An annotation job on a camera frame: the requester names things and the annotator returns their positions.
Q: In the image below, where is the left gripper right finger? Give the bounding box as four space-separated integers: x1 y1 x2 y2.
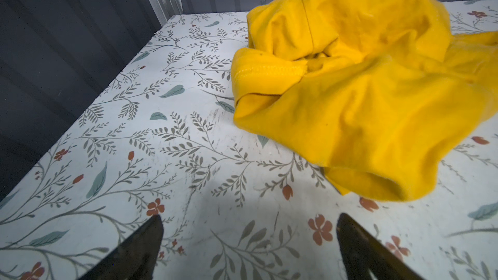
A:
336 213 421 280

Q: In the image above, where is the yellow cloth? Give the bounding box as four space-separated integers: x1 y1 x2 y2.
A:
231 0 497 202

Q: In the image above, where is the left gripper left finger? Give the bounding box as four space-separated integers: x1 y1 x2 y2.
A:
81 215 163 279

